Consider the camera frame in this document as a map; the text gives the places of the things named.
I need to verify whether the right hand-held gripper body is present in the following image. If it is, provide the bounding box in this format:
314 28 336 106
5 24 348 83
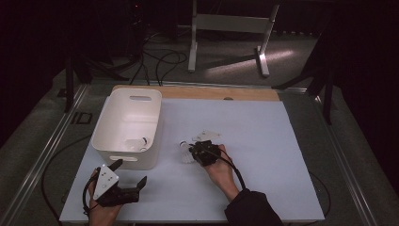
191 130 222 167

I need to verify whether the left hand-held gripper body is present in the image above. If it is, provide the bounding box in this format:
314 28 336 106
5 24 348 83
93 164 140 208

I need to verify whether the white shuttlecock with blue band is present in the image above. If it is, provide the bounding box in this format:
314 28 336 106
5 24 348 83
178 139 197 164

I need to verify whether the white feather shuttlecock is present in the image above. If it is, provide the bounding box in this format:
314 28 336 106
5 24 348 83
124 139 149 153

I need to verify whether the white shuttlecock with black band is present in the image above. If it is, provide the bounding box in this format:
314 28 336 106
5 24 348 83
135 136 152 148

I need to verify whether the white plastic bin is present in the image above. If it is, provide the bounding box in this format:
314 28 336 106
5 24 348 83
90 88 164 171

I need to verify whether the person's right hand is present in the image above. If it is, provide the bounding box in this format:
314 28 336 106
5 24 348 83
200 144 241 202

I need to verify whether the person's left hand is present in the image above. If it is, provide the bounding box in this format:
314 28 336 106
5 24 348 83
88 168 123 226

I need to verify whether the black tripod stand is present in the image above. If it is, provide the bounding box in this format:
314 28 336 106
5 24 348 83
272 46 334 126
64 53 130 113

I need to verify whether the grey metal stand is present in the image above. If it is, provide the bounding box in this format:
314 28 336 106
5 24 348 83
187 0 280 78

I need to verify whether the left hand-held gripper cable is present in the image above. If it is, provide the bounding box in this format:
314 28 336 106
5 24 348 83
82 173 99 217

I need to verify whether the hand-held gripper cable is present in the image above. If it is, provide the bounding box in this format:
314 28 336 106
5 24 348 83
82 173 99 217
215 149 247 190

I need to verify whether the right hand-held gripper cable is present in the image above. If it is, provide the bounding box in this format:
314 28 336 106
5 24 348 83
215 149 247 190

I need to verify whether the thin black floor cable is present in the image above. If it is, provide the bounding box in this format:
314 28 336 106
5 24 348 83
41 135 93 225
309 171 332 218

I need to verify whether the metal floor rail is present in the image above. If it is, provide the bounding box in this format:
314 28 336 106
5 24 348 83
313 93 379 226
0 84 89 226

